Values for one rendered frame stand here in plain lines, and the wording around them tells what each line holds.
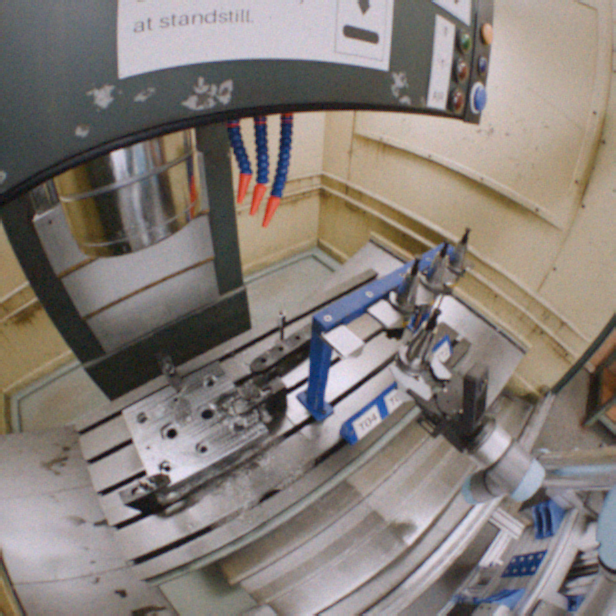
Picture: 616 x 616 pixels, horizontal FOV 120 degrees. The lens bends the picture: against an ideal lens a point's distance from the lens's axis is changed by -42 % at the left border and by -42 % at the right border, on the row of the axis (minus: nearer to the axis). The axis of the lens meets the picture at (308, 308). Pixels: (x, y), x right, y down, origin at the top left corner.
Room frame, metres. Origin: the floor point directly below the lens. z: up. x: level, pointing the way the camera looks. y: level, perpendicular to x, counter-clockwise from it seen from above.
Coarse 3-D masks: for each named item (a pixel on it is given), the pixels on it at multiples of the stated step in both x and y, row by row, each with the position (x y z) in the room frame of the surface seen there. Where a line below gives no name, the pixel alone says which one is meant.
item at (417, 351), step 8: (424, 328) 0.29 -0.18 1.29; (416, 336) 0.30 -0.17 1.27; (424, 336) 0.29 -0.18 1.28; (432, 336) 0.28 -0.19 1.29; (408, 344) 0.30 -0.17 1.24; (416, 344) 0.29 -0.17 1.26; (424, 344) 0.28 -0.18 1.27; (432, 344) 0.29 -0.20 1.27; (408, 352) 0.29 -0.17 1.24; (416, 352) 0.28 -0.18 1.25; (424, 352) 0.28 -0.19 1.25; (416, 360) 0.28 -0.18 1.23; (424, 360) 0.28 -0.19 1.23
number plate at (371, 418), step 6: (372, 408) 0.33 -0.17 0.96; (366, 414) 0.32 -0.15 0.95; (372, 414) 0.32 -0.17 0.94; (378, 414) 0.33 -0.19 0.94; (360, 420) 0.30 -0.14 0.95; (366, 420) 0.31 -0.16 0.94; (372, 420) 0.31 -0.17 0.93; (378, 420) 0.31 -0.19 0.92; (354, 426) 0.29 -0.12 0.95; (360, 426) 0.29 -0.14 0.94; (366, 426) 0.29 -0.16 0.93; (372, 426) 0.30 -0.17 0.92; (360, 432) 0.28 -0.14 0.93; (366, 432) 0.28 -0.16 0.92
